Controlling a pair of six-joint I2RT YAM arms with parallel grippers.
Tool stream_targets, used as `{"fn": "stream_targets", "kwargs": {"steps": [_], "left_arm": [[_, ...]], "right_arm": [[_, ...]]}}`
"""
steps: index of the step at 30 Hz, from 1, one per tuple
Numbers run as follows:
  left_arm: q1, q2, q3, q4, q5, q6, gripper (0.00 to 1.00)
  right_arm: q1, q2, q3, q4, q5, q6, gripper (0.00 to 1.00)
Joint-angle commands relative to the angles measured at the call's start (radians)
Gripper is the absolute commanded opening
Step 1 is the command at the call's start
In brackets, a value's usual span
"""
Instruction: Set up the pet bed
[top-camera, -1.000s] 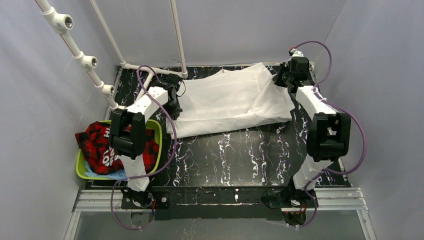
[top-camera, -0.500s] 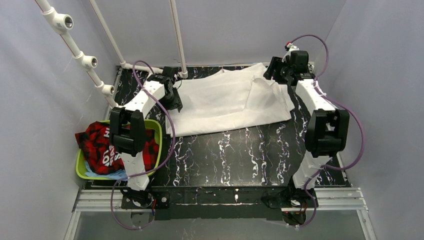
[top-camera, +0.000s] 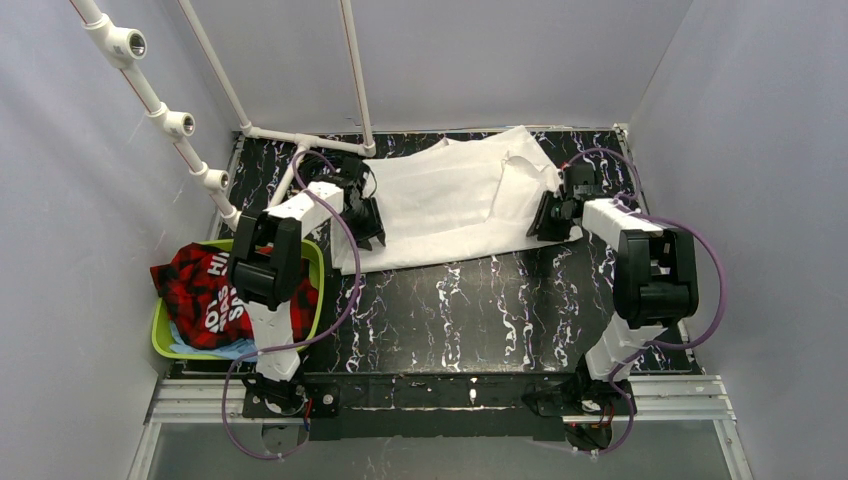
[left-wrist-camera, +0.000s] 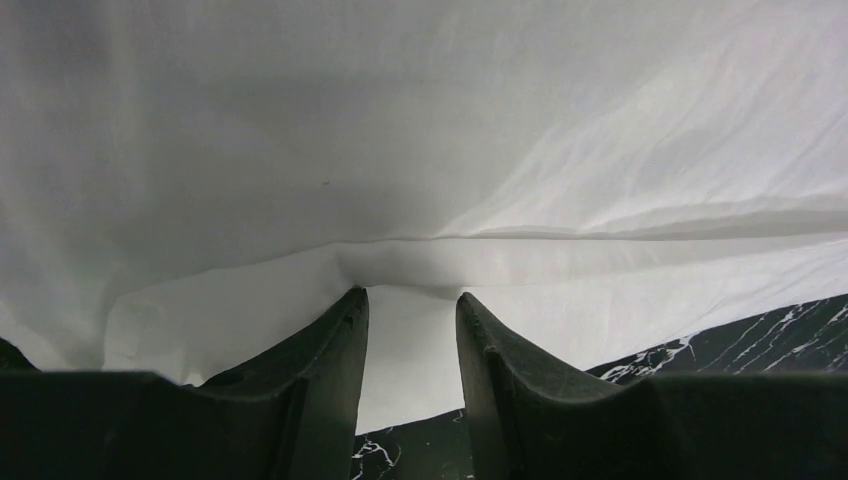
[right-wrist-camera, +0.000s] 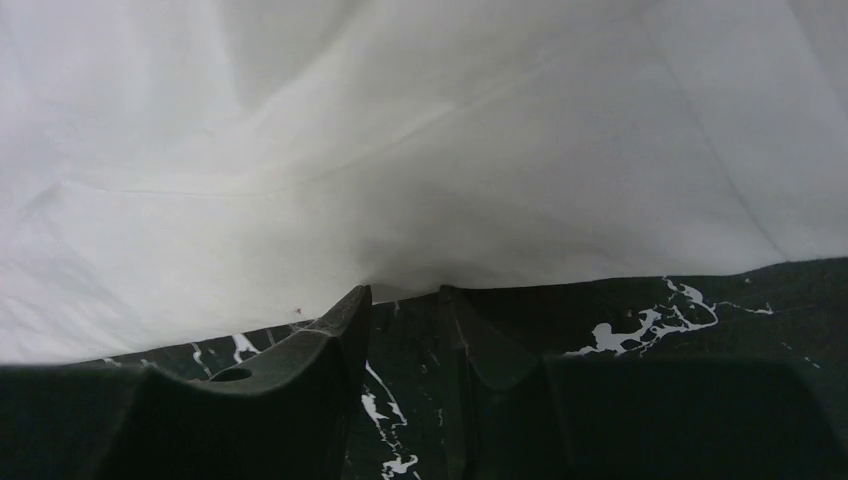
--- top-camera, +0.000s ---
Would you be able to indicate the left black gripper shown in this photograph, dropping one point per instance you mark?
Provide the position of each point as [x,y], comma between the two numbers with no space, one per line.
[365,219]

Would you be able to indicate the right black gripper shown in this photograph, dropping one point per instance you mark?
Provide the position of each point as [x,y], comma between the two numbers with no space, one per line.
[549,216]

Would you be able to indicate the blue cloth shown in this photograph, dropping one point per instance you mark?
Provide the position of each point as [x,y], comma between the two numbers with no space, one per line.
[232,351]

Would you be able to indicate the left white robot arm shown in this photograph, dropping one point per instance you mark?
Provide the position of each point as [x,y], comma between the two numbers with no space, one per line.
[265,265]

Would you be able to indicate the red black plaid cloth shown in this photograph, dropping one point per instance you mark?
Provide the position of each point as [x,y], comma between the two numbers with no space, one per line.
[197,297]

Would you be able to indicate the green plastic basket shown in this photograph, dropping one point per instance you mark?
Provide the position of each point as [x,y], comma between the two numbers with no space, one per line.
[306,305]

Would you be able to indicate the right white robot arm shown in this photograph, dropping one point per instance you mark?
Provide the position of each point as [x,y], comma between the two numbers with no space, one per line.
[654,287]

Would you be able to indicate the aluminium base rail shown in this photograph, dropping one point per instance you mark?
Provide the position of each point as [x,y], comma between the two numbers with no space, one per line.
[657,397]

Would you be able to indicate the white cloth sheet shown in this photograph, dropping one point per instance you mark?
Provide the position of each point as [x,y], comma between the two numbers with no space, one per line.
[457,200]

